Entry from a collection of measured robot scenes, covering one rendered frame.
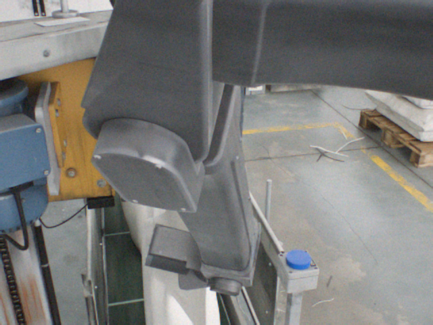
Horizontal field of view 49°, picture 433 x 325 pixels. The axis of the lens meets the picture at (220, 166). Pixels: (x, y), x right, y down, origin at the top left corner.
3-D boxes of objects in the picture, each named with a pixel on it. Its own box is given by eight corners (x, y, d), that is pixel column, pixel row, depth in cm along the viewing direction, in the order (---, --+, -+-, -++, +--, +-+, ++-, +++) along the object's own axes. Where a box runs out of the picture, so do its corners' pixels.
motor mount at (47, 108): (66, 197, 83) (51, 108, 75) (26, 201, 81) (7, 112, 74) (72, 133, 107) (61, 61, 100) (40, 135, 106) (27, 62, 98)
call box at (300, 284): (317, 288, 117) (320, 269, 114) (286, 294, 115) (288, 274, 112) (304, 268, 124) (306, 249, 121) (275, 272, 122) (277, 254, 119)
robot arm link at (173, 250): (243, 294, 54) (256, 222, 58) (145, 270, 53) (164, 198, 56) (222, 301, 65) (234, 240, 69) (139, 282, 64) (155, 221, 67)
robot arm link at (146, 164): (191, 164, 18) (243, -46, 22) (56, 144, 19) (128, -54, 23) (249, 305, 58) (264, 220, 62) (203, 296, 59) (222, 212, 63)
